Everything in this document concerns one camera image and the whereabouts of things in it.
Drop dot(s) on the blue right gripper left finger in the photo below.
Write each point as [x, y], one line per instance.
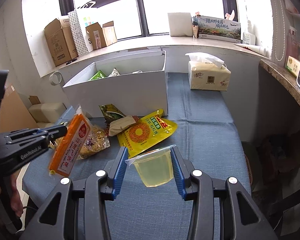
[103, 185]

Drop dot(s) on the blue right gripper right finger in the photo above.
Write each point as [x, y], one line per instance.
[194, 185]

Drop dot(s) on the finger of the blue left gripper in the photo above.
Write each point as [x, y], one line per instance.
[53, 131]

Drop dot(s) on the clear jelly cup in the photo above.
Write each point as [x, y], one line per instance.
[154, 167]

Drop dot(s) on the orange cracker pack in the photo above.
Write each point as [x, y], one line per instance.
[70, 145]

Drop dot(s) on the person left hand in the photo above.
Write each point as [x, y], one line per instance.
[12, 222]

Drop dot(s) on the large cardboard sheet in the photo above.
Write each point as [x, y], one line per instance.
[13, 113]

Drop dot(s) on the yellow kuromi popcorn bag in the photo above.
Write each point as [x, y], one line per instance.
[96, 142]

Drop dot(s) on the beige paper snack pack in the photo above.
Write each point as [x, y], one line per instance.
[120, 125]

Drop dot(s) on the yellow sunflower pouch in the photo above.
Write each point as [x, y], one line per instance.
[146, 132]

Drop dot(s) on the dark green snack bag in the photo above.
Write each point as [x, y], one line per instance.
[111, 113]

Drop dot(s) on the clear tape roll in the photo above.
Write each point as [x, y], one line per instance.
[55, 78]

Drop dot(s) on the black scissors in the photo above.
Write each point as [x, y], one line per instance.
[71, 61]

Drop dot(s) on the white storage box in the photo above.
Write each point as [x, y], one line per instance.
[140, 89]

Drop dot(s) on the tissue pack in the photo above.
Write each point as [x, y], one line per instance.
[207, 72]

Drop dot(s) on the pale green yellow snack bag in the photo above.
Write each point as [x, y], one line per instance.
[115, 72]

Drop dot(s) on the tall cardboard box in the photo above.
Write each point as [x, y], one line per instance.
[60, 40]

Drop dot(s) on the small open cardboard box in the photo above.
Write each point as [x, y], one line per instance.
[101, 36]

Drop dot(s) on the white dotted paper bag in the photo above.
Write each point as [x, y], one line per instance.
[79, 19]

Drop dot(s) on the white bottle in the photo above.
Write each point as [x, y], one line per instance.
[248, 38]

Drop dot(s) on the landscape printed gift box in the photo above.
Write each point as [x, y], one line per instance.
[219, 29]

